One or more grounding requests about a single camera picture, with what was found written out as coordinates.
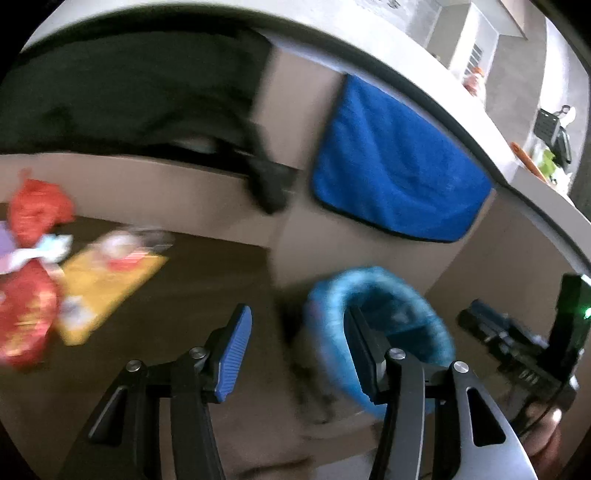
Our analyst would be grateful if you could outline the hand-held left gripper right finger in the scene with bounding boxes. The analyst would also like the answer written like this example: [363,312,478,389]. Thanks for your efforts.
[344,305,536,480]

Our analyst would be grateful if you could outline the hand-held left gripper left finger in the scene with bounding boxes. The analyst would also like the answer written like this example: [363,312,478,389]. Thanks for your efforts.
[58,303,254,480]

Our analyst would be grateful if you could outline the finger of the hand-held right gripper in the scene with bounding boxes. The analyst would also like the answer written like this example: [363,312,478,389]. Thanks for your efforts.
[457,310,511,358]
[468,299,551,347]

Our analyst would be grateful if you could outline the bin with blue bag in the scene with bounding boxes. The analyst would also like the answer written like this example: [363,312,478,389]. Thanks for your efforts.
[302,266,455,418]

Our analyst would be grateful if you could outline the clear plastic wrapper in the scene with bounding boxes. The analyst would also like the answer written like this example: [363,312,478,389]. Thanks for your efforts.
[92,230,175,274]

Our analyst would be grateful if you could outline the yellow snack packet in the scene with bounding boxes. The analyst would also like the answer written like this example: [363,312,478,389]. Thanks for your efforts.
[60,247,169,346]

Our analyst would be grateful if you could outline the red snack wrapper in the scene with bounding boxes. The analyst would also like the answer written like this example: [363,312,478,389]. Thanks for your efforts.
[0,268,58,365]

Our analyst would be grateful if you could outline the white wrapper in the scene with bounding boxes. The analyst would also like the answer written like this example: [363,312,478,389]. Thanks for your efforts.
[0,222,75,274]

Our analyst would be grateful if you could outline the red snack wrappers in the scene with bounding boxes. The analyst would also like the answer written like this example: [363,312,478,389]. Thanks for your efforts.
[8,171,75,241]

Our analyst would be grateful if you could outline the person's right hand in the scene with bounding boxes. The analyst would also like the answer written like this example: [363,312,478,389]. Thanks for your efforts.
[524,399,583,472]

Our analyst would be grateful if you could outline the brown blanket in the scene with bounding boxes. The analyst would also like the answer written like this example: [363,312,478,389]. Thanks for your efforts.
[0,215,324,480]

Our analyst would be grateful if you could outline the green vegetables plastic bag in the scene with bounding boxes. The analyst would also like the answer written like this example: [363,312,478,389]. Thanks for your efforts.
[531,143,571,185]

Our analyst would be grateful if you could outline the carrot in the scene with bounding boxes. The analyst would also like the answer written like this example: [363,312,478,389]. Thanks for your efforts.
[510,142,546,178]

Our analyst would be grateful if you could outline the blue towel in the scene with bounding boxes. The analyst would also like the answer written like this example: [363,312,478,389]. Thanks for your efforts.
[309,74,494,243]

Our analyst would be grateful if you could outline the red label plastic bottle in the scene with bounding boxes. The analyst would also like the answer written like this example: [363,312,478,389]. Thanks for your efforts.
[464,67,485,95]

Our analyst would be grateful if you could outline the black cloth bag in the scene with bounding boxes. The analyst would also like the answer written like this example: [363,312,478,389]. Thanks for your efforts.
[0,28,296,213]

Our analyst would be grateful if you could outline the black wall rack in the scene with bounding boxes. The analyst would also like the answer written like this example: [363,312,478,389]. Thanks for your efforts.
[536,105,573,167]

